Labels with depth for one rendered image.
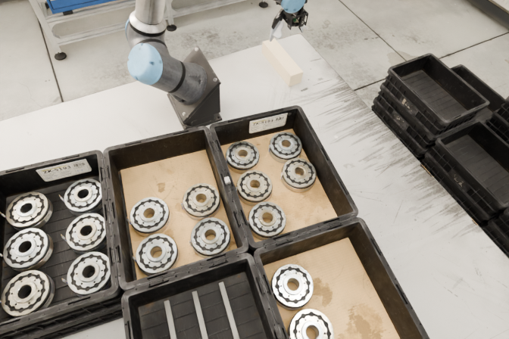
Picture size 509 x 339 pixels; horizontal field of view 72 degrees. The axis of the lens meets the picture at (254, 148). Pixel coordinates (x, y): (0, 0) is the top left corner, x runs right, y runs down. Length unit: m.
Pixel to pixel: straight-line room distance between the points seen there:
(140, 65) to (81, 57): 1.74
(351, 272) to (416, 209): 0.41
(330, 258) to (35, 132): 1.10
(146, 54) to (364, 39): 2.23
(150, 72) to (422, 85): 1.43
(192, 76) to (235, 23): 1.85
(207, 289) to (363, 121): 0.89
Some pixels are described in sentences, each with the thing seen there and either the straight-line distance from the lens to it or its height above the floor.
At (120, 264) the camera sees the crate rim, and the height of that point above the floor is 0.93.
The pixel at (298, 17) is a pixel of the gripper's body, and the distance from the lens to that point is 1.36.
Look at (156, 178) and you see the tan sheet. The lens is 1.08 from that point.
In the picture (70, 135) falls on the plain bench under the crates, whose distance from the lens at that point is 1.43.
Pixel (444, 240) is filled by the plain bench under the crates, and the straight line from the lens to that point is 1.31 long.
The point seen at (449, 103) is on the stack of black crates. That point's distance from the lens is 2.05.
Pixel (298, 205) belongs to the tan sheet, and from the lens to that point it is 1.04.
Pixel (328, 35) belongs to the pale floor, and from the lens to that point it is 3.04.
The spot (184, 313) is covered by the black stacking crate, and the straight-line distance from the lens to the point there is 0.94.
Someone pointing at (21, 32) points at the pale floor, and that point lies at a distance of 3.29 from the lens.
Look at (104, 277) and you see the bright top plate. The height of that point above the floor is 0.86.
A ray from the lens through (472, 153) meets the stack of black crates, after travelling 2.05.
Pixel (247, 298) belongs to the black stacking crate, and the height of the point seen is 0.83.
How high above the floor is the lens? 1.74
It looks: 54 degrees down
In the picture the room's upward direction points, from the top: 6 degrees clockwise
